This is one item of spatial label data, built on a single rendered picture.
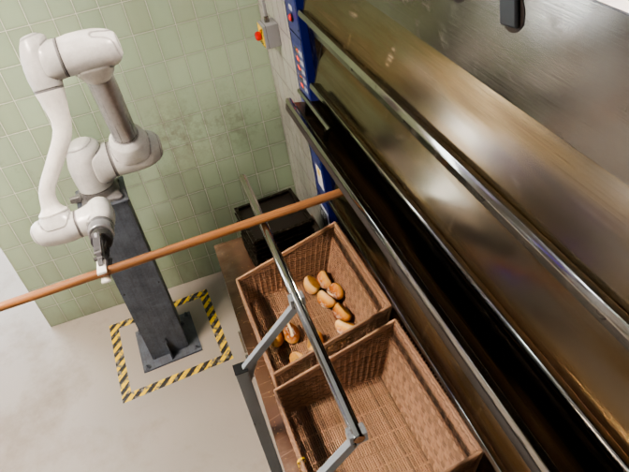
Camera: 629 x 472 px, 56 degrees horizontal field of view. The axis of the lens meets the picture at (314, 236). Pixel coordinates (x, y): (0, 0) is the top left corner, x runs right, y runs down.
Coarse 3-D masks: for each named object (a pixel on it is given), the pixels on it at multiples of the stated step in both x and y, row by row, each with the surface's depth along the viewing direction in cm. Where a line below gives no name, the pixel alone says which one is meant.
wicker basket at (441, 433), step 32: (352, 352) 205; (384, 352) 211; (416, 352) 191; (288, 384) 203; (320, 384) 209; (352, 384) 215; (384, 384) 215; (416, 384) 193; (288, 416) 210; (320, 416) 209; (384, 416) 205; (416, 416) 196; (448, 416) 177; (320, 448) 199; (384, 448) 196; (416, 448) 194; (448, 448) 179; (480, 448) 163
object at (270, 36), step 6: (270, 18) 259; (258, 24) 256; (264, 24) 254; (270, 24) 253; (276, 24) 253; (258, 30) 260; (264, 30) 253; (270, 30) 254; (276, 30) 254; (264, 36) 254; (270, 36) 255; (276, 36) 256; (264, 42) 256; (270, 42) 257; (276, 42) 257; (270, 48) 258
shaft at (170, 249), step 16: (336, 192) 204; (288, 208) 202; (304, 208) 203; (240, 224) 199; (256, 224) 200; (192, 240) 196; (208, 240) 198; (144, 256) 194; (160, 256) 195; (96, 272) 192; (112, 272) 193; (48, 288) 189; (64, 288) 190; (0, 304) 187; (16, 304) 188
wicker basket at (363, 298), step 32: (288, 256) 251; (320, 256) 257; (352, 256) 235; (256, 288) 255; (320, 288) 257; (352, 288) 239; (256, 320) 248; (320, 320) 243; (352, 320) 240; (384, 320) 212; (288, 352) 233
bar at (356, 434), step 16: (240, 176) 227; (256, 208) 209; (272, 240) 194; (272, 256) 190; (288, 272) 182; (288, 288) 176; (304, 304) 171; (288, 320) 177; (304, 320) 165; (272, 336) 179; (256, 352) 181; (320, 352) 155; (240, 368) 184; (240, 384) 185; (336, 384) 147; (256, 400) 192; (336, 400) 144; (256, 416) 197; (352, 416) 140; (256, 432) 202; (352, 432) 137; (272, 448) 210; (352, 448) 139; (272, 464) 216; (336, 464) 141
